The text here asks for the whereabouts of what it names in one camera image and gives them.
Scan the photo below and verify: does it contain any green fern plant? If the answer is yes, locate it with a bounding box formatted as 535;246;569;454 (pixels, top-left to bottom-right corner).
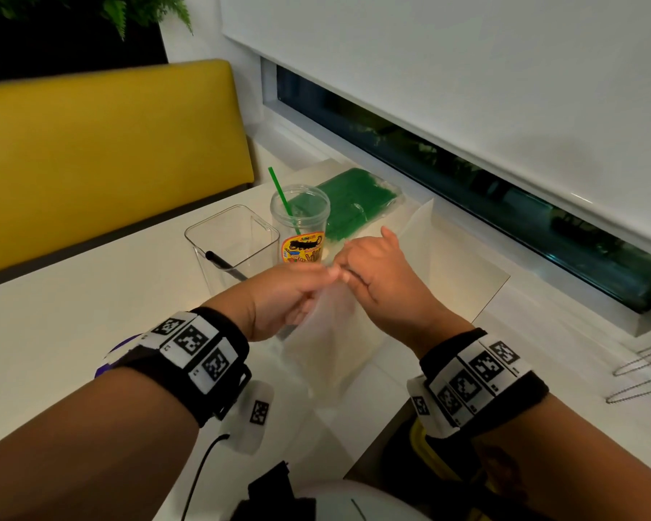
0;0;194;69

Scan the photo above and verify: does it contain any metal bead chain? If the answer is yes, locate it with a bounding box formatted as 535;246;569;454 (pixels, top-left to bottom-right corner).
605;339;651;405

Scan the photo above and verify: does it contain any black cable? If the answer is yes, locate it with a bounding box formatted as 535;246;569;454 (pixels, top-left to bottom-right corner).
182;433;231;521

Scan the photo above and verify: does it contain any white shirt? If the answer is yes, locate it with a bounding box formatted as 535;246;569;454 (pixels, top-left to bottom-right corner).
292;480;433;521

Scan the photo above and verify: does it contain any black chest strap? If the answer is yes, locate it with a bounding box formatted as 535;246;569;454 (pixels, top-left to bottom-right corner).
230;460;318;521

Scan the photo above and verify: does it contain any person's right forearm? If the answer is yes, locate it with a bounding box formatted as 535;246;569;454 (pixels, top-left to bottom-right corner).
469;393;651;521

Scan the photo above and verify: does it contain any dark gray straw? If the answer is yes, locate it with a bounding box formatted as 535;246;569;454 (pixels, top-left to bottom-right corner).
205;250;249;283

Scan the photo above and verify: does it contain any yellow chair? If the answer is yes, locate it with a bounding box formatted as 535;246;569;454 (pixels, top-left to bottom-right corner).
379;417;500;521

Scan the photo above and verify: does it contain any clear plastic bag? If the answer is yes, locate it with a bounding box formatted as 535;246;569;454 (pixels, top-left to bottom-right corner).
279;198;435;407

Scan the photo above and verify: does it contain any person's left forearm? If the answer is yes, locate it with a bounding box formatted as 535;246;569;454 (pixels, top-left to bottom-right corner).
0;365;202;521

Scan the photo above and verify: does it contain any clear cup with colourful sticker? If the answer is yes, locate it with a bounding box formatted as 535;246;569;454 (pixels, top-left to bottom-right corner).
270;184;332;265

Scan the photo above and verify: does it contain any clear square plastic container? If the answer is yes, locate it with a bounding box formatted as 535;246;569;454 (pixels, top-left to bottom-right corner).
184;204;281;297

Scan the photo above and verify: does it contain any black planter box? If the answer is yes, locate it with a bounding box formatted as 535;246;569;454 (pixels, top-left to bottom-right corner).
0;10;169;85

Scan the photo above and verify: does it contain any green straw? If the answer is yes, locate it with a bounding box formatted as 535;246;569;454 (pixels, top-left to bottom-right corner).
268;166;300;234

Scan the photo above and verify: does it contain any pack of green straws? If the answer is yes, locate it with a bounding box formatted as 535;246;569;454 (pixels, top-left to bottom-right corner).
290;167;404;242

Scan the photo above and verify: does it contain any person's right hand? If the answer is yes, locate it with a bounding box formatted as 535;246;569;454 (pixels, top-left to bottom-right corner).
333;226;473;359

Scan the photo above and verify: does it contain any yellow bench backrest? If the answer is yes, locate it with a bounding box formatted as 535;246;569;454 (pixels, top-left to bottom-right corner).
0;59;256;280

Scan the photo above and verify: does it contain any black marker band right wrist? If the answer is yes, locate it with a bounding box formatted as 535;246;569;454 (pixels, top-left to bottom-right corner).
407;328;550;440

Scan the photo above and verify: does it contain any white roller blind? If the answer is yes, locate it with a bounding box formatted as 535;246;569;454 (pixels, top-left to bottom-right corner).
219;0;651;261

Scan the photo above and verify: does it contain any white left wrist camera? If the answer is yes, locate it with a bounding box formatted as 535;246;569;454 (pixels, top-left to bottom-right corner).
219;379;275;457

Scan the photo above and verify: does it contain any purple round sticker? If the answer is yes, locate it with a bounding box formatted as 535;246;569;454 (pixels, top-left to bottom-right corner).
95;333;142;379

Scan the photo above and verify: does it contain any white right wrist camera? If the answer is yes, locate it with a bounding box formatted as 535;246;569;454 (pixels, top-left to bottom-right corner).
407;376;459;439

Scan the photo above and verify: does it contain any person's left hand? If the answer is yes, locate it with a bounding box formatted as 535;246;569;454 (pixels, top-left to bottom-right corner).
203;261;341;342

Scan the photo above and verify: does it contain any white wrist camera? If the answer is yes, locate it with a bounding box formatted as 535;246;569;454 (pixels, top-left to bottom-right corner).
407;376;459;439
219;379;275;457

